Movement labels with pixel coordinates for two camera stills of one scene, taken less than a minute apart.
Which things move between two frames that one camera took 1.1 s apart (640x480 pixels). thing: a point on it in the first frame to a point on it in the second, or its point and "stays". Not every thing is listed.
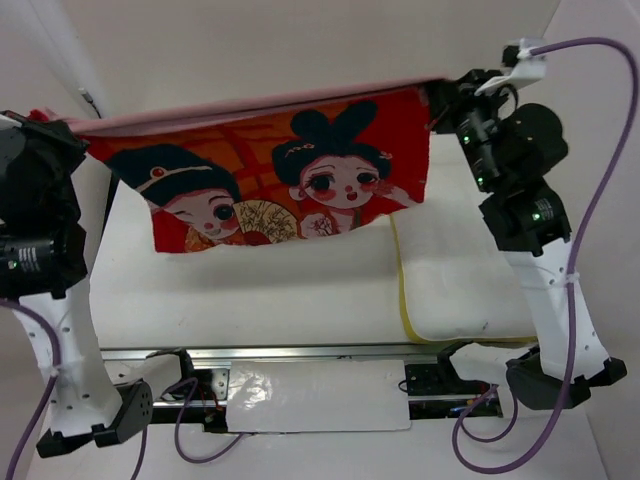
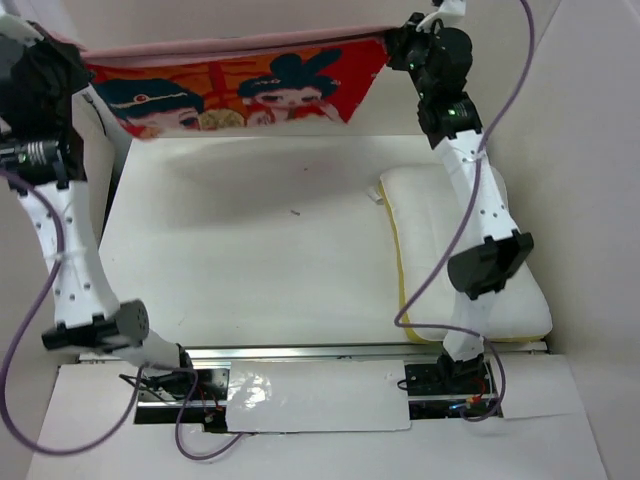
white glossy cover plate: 317,395 stays
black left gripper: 48,131 to 63,54
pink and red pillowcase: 270,167 to 170,87
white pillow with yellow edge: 456,282 stays
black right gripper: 447,97 to 399,38
